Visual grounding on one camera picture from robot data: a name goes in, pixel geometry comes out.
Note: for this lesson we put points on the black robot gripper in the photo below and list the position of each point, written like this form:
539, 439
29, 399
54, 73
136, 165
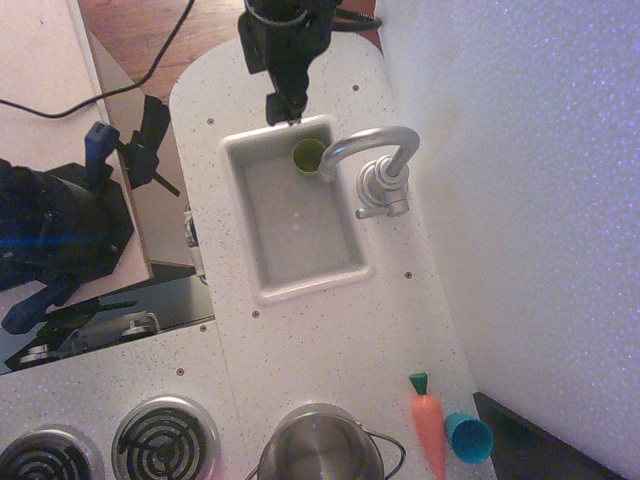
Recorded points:
283, 38

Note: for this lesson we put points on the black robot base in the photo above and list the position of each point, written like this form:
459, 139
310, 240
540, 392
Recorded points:
59, 230

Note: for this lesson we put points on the silver faucet base with lever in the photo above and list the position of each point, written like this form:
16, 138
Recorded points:
381, 193

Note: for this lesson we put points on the green plastic cup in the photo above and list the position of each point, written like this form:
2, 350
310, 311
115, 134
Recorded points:
307, 155

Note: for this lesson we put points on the grey toy sink basin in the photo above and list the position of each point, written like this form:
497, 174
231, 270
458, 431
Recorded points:
298, 234

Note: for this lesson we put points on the black clamp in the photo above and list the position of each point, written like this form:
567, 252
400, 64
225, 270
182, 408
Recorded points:
140, 154

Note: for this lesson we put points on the blue clamp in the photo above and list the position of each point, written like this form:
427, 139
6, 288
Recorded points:
100, 142

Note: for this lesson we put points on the stainless steel pot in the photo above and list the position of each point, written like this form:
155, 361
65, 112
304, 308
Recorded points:
324, 441

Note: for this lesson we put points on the orange toy carrot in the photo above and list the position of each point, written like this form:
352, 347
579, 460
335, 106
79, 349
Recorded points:
429, 423

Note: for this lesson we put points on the right black stove burner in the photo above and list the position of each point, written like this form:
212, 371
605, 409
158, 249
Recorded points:
166, 437

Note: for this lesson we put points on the black stove burner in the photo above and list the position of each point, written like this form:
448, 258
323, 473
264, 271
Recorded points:
166, 437
52, 452

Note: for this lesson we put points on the teal plastic cup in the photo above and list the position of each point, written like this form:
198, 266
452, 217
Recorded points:
470, 439

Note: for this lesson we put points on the left black stove burner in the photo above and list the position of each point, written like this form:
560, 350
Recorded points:
52, 452

